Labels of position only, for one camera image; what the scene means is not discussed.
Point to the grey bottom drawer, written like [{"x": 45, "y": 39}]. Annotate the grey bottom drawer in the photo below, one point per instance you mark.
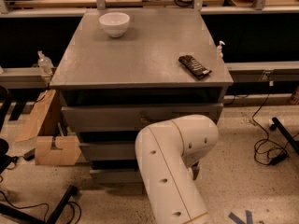
[{"x": 122, "y": 172}]

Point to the grey drawer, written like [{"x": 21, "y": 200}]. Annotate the grey drawer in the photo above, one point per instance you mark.
[
  {"x": 108, "y": 151},
  {"x": 122, "y": 172},
  {"x": 107, "y": 118}
]

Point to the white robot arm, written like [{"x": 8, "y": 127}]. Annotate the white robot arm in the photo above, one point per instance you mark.
[{"x": 165, "y": 152}]

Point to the grey top drawer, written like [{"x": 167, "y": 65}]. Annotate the grey top drawer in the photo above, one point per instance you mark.
[{"x": 107, "y": 118}]

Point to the grey drawer cabinet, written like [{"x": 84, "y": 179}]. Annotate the grey drawer cabinet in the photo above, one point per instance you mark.
[{"x": 141, "y": 67}]

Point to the grey middle drawer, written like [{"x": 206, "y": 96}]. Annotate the grey middle drawer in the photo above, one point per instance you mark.
[{"x": 108, "y": 151}]

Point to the dark snack bar wrapper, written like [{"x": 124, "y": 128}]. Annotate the dark snack bar wrapper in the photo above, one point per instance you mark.
[{"x": 196, "y": 68}]

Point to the white ceramic bowl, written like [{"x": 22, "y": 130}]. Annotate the white ceramic bowl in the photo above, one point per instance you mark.
[{"x": 115, "y": 24}]

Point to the small white pump bottle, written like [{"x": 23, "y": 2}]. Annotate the small white pump bottle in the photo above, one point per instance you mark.
[{"x": 219, "y": 48}]

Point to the clear pump bottle left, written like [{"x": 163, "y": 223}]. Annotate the clear pump bottle left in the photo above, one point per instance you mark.
[{"x": 44, "y": 63}]

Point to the brown cardboard box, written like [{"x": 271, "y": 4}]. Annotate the brown cardboard box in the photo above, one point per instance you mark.
[{"x": 42, "y": 127}]

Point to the black stand leg right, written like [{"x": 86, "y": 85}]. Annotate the black stand leg right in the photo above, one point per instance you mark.
[{"x": 286, "y": 134}]

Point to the black stand leg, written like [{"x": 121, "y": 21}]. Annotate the black stand leg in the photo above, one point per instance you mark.
[
  {"x": 286, "y": 134},
  {"x": 16, "y": 214}
]

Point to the black stand leg left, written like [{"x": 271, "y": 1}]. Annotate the black stand leg left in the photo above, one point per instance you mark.
[{"x": 16, "y": 214}]

